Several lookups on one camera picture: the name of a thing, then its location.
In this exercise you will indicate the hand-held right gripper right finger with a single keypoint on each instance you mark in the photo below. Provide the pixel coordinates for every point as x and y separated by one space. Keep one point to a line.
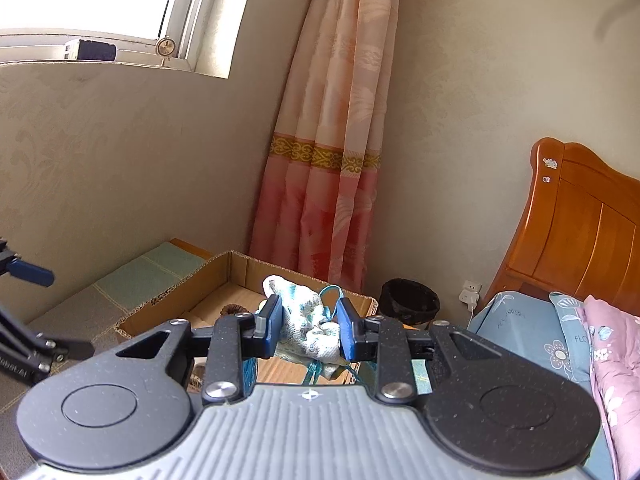
350 335

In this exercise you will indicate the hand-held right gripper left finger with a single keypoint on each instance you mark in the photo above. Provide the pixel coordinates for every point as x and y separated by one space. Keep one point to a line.
272 330

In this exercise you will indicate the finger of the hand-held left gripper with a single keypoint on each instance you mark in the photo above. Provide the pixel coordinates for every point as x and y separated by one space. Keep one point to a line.
70 347
30 271

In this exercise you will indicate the brown knitted hair scrunchie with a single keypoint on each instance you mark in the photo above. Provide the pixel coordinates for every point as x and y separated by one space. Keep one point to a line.
231 309

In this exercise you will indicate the cardboard box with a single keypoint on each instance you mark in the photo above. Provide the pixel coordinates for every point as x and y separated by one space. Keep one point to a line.
220 280

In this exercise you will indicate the black trash bin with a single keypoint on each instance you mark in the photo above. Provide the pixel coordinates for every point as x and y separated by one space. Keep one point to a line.
410 302

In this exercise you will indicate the grey green checked mat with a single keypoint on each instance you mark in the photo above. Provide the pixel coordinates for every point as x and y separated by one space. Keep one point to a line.
125 285

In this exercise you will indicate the blue floral bedsheet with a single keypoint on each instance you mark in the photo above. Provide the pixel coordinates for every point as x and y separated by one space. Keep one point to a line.
525 335

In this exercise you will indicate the pink patterned curtain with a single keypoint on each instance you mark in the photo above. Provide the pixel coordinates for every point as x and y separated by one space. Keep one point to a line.
325 160

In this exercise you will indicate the blue floral pillow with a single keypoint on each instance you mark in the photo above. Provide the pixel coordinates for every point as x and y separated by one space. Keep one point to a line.
570 320

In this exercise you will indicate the dark box on windowsill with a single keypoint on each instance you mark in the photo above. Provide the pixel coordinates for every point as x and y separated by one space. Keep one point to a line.
92 50

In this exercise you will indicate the wooden bed headboard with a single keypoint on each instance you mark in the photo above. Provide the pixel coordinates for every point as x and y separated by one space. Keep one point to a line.
575 240

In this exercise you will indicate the small brass clock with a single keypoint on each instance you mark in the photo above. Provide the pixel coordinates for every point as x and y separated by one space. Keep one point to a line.
165 47

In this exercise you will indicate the pink floral quilt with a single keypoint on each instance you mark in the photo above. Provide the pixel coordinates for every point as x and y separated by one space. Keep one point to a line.
617 360

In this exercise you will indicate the white framed window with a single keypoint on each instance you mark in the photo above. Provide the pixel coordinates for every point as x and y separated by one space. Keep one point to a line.
100 0

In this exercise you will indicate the white wall socket with charger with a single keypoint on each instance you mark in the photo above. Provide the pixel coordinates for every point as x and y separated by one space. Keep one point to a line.
470 292

